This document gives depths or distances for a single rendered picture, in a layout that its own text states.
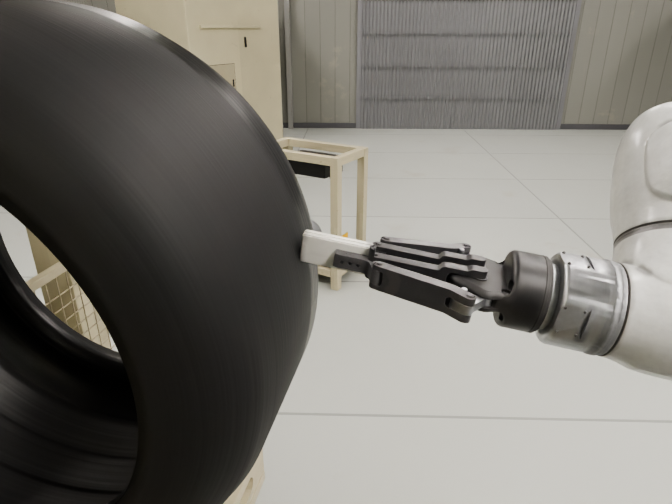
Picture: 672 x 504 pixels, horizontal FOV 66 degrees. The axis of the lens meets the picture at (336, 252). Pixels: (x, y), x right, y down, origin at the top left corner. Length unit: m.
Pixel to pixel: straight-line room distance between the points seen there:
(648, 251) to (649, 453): 1.84
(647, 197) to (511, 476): 1.59
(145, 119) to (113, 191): 0.06
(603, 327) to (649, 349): 0.04
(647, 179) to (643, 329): 0.15
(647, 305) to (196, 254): 0.37
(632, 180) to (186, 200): 0.43
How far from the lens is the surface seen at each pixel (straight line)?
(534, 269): 0.50
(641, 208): 0.58
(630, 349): 0.52
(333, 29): 8.18
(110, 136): 0.39
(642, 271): 0.53
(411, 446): 2.09
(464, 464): 2.06
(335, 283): 3.07
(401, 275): 0.47
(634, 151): 0.62
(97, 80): 0.42
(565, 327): 0.50
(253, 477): 0.84
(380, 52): 8.14
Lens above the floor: 1.44
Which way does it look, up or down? 24 degrees down
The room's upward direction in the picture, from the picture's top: straight up
